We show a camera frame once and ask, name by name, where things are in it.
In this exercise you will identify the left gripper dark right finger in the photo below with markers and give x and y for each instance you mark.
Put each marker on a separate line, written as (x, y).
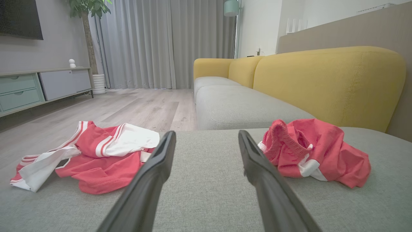
(270, 193)

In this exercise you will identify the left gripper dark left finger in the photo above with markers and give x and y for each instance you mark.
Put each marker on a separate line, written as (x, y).
(145, 187)

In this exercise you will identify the red and white jersey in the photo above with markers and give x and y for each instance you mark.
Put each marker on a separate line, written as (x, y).
(96, 170)

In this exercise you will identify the large grey sofa seat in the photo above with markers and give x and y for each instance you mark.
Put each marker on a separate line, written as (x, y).
(209, 193)

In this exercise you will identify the red shorts white trim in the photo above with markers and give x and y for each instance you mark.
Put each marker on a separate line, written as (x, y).
(331, 151)

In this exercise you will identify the grey sofa seat cushion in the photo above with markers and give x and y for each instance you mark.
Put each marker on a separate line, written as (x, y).
(209, 82)
(238, 106)

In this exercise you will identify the white ribbed plant pot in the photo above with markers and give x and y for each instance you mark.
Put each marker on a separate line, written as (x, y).
(99, 84)

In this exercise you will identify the large yellow sofa backrest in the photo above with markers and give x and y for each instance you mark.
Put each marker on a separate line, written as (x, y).
(322, 83)

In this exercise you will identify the grey and green TV cabinet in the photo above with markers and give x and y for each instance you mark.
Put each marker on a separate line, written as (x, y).
(58, 83)

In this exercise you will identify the small white figurine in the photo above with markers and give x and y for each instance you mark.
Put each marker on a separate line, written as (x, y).
(72, 63)

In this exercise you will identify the grey pleated curtain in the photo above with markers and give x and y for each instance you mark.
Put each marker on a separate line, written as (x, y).
(145, 42)

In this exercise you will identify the green indoor tree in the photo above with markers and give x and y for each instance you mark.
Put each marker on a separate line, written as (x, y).
(87, 35)

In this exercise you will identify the white wall plug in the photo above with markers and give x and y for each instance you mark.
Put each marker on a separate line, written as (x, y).
(259, 51)

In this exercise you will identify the black wall television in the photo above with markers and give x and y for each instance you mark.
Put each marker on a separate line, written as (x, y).
(19, 16)

